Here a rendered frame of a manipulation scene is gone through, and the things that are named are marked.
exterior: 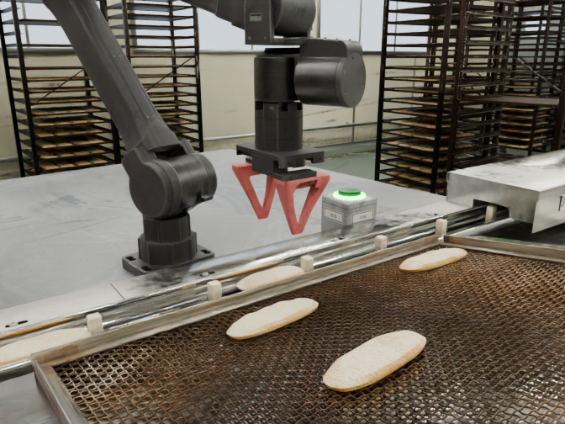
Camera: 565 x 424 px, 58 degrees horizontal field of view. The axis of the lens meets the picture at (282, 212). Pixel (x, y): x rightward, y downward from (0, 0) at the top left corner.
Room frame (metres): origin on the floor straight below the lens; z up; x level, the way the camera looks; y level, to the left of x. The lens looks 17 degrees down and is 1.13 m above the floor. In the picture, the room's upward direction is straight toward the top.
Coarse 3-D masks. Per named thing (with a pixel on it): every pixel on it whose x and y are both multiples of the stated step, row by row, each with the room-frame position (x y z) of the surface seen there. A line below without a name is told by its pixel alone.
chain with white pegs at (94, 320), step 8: (488, 208) 0.88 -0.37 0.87; (496, 208) 0.88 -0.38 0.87; (488, 216) 0.88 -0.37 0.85; (440, 224) 0.79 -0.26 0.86; (440, 232) 0.79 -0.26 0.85; (376, 240) 0.72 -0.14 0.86; (384, 240) 0.71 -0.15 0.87; (376, 248) 0.72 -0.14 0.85; (304, 256) 0.64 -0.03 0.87; (304, 264) 0.63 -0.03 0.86; (312, 264) 0.63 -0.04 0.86; (304, 272) 0.63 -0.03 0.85; (216, 280) 0.56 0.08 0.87; (208, 288) 0.56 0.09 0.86; (216, 288) 0.55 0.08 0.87; (208, 296) 0.56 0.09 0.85; (216, 296) 0.55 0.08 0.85; (88, 320) 0.47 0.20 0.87; (96, 320) 0.47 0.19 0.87; (88, 328) 0.47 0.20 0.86; (96, 328) 0.47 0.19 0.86
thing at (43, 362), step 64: (384, 256) 0.58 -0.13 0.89; (512, 256) 0.55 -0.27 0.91; (192, 320) 0.43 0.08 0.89; (384, 320) 0.39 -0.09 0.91; (448, 320) 0.38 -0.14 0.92; (64, 384) 0.32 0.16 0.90; (128, 384) 0.31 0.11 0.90; (192, 384) 0.31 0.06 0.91; (320, 384) 0.29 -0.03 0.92; (384, 384) 0.28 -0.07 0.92; (512, 384) 0.27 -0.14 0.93
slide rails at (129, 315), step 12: (468, 216) 0.88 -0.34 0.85; (480, 216) 0.88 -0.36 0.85; (432, 228) 0.82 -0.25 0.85; (396, 240) 0.76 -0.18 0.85; (408, 240) 0.77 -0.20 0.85; (336, 252) 0.70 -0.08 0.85; (348, 252) 0.70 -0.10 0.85; (360, 252) 0.71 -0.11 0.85; (300, 264) 0.66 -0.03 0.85; (324, 264) 0.67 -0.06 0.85; (228, 288) 0.58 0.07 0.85; (168, 300) 0.55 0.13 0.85; (180, 300) 0.55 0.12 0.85; (192, 300) 0.55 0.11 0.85; (120, 312) 0.52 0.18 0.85; (132, 312) 0.52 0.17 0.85; (144, 312) 0.52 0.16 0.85; (156, 312) 0.52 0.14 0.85; (84, 324) 0.49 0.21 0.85; (108, 324) 0.49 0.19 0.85; (120, 324) 0.50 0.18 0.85; (36, 336) 0.47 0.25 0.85
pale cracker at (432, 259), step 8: (448, 248) 0.57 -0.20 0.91; (456, 248) 0.57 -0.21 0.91; (416, 256) 0.55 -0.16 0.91; (424, 256) 0.55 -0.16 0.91; (432, 256) 0.54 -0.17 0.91; (440, 256) 0.54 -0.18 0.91; (448, 256) 0.54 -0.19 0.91; (456, 256) 0.55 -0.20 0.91; (464, 256) 0.56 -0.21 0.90; (408, 264) 0.53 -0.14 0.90; (416, 264) 0.52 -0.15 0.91; (424, 264) 0.52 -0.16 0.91; (432, 264) 0.53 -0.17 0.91; (440, 264) 0.53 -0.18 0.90
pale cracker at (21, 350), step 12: (48, 336) 0.45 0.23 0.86; (60, 336) 0.45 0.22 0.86; (72, 336) 0.45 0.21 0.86; (84, 336) 0.46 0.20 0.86; (0, 348) 0.43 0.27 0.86; (12, 348) 0.43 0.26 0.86; (24, 348) 0.43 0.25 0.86; (36, 348) 0.43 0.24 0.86; (0, 360) 0.41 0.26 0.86; (12, 360) 0.41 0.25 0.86
